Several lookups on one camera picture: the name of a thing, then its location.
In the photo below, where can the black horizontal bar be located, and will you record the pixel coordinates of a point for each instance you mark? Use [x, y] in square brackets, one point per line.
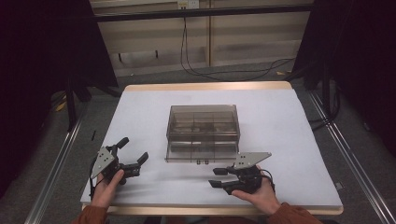
[202, 13]

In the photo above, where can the black curtain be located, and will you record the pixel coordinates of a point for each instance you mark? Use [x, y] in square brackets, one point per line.
[361, 56]
[43, 62]

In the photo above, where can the white wall socket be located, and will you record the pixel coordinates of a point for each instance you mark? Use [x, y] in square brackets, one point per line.
[188, 3]

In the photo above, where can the white table mat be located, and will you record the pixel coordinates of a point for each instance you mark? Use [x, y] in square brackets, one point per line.
[280, 140]

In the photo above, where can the aluminium floor rail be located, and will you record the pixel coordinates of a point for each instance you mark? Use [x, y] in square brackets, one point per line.
[351, 155]
[54, 169]

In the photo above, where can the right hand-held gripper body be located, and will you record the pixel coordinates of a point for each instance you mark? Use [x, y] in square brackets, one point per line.
[247, 180]

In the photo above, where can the smoky clear plastic drawer box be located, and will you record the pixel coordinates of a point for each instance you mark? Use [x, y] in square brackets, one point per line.
[202, 130]

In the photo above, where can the small black floor piece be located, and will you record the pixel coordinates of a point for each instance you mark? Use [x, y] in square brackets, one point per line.
[93, 134]

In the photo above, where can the person's right hand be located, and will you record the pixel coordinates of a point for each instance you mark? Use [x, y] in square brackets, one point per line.
[264, 197]

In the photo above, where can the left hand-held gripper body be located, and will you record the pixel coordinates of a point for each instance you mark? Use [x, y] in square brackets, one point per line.
[103, 160]

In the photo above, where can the person's left hand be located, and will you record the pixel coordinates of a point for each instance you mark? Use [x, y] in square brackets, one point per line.
[104, 193]

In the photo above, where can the black metal stand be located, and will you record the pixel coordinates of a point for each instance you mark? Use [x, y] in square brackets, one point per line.
[72, 102]
[326, 93]

